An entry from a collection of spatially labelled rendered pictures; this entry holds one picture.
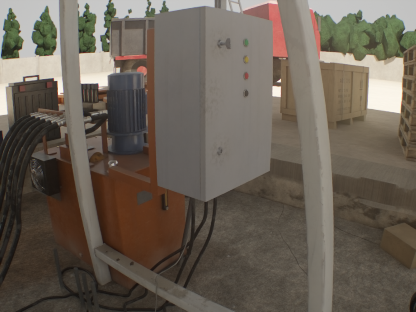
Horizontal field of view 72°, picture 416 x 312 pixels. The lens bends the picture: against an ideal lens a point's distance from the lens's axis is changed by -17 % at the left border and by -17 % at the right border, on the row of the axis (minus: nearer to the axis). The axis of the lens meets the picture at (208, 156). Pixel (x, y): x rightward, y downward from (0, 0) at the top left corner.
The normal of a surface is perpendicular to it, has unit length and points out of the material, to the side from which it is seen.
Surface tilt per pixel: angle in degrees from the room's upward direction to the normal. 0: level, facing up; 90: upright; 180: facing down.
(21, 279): 0
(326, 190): 80
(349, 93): 90
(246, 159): 90
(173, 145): 90
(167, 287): 0
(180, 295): 0
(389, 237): 90
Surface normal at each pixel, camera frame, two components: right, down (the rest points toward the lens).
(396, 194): -0.63, 0.23
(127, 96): 0.32, 0.25
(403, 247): -0.97, 0.07
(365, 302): 0.00, -0.96
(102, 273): 0.77, 0.19
